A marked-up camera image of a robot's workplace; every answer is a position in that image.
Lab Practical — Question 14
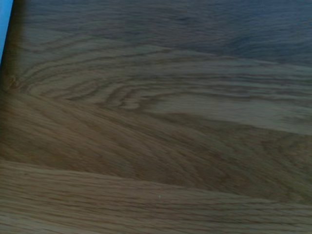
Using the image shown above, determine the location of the blue mug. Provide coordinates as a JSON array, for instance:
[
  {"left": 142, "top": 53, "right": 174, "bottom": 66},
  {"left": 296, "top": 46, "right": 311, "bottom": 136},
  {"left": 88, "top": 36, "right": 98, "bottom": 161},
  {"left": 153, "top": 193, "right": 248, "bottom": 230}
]
[{"left": 0, "top": 0, "right": 14, "bottom": 67}]

